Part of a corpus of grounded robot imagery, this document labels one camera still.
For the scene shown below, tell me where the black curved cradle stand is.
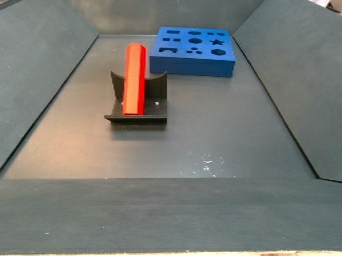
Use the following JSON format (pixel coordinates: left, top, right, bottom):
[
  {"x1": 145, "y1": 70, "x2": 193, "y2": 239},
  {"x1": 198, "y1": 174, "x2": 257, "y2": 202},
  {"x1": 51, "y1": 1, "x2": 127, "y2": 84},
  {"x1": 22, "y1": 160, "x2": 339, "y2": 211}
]
[{"x1": 105, "y1": 73, "x2": 168, "y2": 125}]

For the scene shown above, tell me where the blue foam shape-sorter block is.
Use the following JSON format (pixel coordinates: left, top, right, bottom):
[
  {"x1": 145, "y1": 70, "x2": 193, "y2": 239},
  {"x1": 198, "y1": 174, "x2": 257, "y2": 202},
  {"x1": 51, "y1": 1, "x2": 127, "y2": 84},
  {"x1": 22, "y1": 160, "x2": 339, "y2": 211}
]
[{"x1": 150, "y1": 27, "x2": 236, "y2": 77}]

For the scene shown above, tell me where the red hexagonal prism bar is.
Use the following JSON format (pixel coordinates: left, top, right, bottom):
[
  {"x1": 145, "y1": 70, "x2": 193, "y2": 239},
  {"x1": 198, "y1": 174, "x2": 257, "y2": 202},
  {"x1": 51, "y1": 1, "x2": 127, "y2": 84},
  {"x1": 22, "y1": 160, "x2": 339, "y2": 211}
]
[{"x1": 123, "y1": 43, "x2": 148, "y2": 115}]

